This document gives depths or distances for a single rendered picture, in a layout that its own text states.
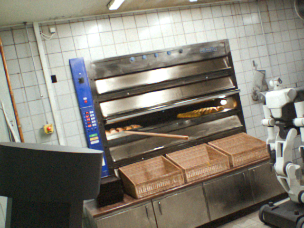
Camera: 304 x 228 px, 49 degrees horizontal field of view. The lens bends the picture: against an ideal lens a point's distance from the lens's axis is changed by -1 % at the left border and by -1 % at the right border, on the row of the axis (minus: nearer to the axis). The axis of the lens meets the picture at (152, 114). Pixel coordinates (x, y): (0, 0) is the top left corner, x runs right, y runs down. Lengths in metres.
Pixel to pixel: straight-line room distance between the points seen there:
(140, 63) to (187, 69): 0.62
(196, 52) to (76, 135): 1.83
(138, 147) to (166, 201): 0.77
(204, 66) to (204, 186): 1.54
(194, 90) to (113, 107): 1.08
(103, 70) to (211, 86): 1.40
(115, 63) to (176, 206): 1.73
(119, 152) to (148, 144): 0.36
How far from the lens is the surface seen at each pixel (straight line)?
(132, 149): 3.95
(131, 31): 4.09
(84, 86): 3.80
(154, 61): 4.12
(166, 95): 4.12
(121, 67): 3.98
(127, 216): 3.48
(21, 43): 3.85
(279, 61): 5.12
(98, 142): 3.81
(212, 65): 4.46
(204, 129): 4.34
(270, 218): 3.74
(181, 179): 3.73
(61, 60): 3.84
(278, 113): 3.47
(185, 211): 3.71
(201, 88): 4.34
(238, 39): 4.75
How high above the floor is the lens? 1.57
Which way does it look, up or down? 3 degrees down
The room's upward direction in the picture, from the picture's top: 12 degrees counter-clockwise
